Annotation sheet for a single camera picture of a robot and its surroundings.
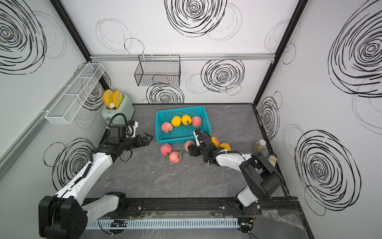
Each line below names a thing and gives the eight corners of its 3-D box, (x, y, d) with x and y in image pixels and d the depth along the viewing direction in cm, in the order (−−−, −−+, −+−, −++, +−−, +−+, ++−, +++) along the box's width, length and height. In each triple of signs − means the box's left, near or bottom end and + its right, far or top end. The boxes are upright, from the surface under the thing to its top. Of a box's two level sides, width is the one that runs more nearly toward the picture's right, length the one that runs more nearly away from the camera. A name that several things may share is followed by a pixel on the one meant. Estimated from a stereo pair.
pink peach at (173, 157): (169, 164, 90) (168, 160, 86) (170, 155, 93) (169, 151, 89) (180, 164, 90) (180, 160, 86) (181, 155, 93) (180, 151, 89)
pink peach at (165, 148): (161, 156, 93) (159, 151, 89) (162, 148, 97) (160, 143, 92) (171, 156, 93) (170, 151, 89) (172, 148, 97) (171, 143, 92)
